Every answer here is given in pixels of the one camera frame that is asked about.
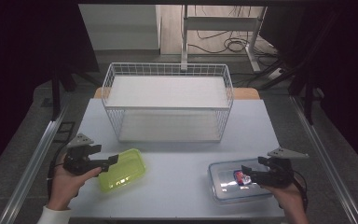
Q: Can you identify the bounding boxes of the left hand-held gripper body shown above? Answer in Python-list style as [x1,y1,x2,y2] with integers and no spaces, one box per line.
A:
[62,133,104,176]

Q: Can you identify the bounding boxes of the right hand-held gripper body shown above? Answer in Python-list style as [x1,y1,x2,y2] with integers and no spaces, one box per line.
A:
[253,147,310,189]

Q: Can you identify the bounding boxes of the green lidded plastic container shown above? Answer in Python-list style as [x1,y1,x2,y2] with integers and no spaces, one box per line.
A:
[98,147,147,193]

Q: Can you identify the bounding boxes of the clear container with blue-rimmed lid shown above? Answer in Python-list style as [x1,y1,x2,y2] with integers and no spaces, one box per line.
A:
[207,158,274,204]

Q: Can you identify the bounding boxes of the white wire basket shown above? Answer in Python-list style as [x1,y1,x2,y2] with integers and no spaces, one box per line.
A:
[101,62,235,145]

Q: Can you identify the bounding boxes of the person's right hand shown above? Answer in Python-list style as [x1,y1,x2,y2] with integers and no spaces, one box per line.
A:
[260,175,310,219]

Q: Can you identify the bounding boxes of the person's left hand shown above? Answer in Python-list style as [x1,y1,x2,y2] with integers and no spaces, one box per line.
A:
[46,154,103,211]

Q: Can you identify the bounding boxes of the wooden table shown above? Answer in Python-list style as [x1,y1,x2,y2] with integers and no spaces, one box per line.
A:
[92,87,261,101]

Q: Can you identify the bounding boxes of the black metal stand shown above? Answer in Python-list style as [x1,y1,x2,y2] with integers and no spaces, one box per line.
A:
[256,12,339,126]
[49,46,102,122]

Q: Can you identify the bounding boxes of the white power strip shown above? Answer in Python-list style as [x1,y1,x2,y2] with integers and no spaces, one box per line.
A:
[266,67,286,80]

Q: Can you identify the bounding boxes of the white cabinet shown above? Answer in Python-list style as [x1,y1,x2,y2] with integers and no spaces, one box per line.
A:
[77,3,163,52]

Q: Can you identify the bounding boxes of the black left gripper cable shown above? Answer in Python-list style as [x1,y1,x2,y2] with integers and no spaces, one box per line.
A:
[46,145,79,201]

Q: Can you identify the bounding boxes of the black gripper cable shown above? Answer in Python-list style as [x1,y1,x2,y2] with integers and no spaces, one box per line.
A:
[278,169,310,213]
[46,145,79,201]

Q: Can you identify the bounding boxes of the black floor bracket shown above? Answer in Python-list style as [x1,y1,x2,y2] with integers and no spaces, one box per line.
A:
[53,120,76,145]

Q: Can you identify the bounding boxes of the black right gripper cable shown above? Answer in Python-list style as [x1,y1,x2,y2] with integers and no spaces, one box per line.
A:
[278,169,310,213]

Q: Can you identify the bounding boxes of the aluminium rail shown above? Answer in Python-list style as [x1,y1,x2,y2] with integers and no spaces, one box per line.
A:
[288,94,358,224]
[0,104,70,224]

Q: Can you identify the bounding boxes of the black floor cables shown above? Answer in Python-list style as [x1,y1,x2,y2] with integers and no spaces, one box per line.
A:
[187,5,282,86]

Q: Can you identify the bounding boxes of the white metal desk frame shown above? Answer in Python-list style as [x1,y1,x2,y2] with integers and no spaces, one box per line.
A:
[180,4,269,74]

